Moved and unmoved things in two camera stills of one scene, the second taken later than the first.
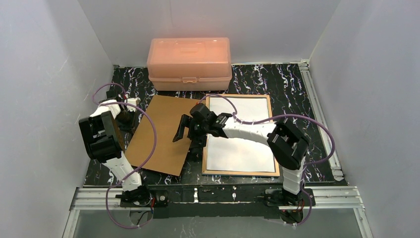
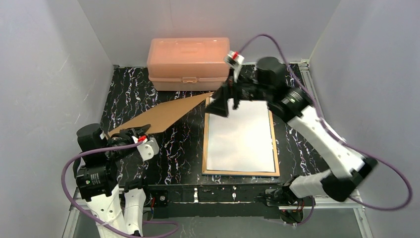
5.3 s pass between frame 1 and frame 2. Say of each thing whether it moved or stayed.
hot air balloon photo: stayed
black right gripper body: moved
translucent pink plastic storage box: stayed
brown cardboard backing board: moved
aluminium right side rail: stayed
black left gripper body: moved
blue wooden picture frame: stayed
